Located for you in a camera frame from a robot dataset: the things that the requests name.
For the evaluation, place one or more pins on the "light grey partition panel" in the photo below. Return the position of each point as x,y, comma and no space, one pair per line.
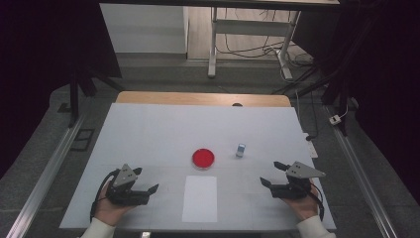
142,28

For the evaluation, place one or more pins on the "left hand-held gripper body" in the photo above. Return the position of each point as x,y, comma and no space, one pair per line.
124,177

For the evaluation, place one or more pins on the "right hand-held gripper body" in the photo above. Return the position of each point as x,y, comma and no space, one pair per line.
298,170

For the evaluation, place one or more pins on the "aluminium floor rail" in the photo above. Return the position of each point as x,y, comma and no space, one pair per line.
43,178
360,172

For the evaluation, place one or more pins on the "black curtain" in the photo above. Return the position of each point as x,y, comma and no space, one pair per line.
39,66
386,82

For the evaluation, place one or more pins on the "blue and white stamp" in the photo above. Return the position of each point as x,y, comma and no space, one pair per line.
240,150

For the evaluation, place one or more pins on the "small white adapter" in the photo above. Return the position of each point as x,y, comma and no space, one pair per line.
335,120

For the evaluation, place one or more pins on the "white desk frame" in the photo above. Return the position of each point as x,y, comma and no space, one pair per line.
251,27

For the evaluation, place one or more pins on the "person's right hand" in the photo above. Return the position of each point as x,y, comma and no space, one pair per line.
307,206

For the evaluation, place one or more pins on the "black floor frame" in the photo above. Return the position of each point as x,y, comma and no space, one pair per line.
73,145

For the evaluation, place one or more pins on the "white power strip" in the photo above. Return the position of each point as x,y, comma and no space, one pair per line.
312,148

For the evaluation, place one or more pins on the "round red ink pad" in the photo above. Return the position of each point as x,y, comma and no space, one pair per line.
203,158

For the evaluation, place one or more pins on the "white paper sheet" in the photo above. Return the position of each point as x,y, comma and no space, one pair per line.
199,198

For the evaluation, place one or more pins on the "black metal stand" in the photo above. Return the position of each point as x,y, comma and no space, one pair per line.
340,92
74,99

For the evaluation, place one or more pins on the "person's left hand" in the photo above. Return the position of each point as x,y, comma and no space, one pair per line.
107,211

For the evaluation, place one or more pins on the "large white table cover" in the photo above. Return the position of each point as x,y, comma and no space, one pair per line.
158,132

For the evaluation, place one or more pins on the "dark table grommet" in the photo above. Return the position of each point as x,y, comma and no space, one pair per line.
237,104

